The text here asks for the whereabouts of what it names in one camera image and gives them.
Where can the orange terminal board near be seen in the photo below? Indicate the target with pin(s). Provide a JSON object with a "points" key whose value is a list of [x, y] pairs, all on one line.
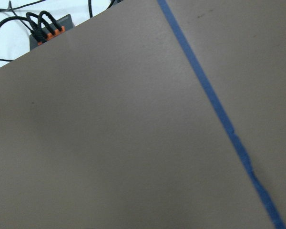
{"points": [[45, 27]]}

